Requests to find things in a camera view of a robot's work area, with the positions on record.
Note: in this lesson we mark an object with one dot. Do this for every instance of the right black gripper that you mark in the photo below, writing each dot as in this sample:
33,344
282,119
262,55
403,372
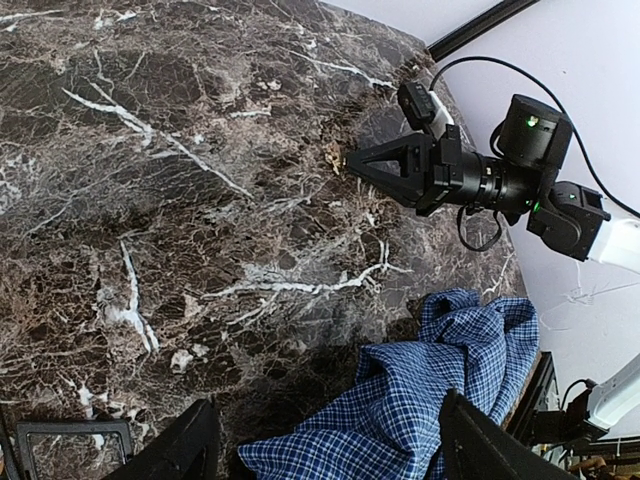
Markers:
380,166

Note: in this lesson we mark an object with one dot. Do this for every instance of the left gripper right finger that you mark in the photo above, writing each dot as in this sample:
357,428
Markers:
474,447

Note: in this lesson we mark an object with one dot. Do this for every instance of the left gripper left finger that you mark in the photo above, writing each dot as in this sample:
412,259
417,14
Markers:
187,449

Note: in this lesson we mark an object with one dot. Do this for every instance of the blue checkered shirt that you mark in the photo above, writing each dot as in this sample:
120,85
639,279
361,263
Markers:
386,426

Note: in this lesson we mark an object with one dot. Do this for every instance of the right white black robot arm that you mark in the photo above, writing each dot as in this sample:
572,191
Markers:
520,179

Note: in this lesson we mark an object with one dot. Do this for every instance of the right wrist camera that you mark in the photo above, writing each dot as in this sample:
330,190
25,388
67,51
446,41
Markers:
424,110

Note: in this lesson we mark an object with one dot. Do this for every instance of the middle black display frame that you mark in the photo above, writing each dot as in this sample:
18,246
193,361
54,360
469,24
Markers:
73,449

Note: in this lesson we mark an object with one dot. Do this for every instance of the right black frame post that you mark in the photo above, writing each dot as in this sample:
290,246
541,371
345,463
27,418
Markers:
476,27

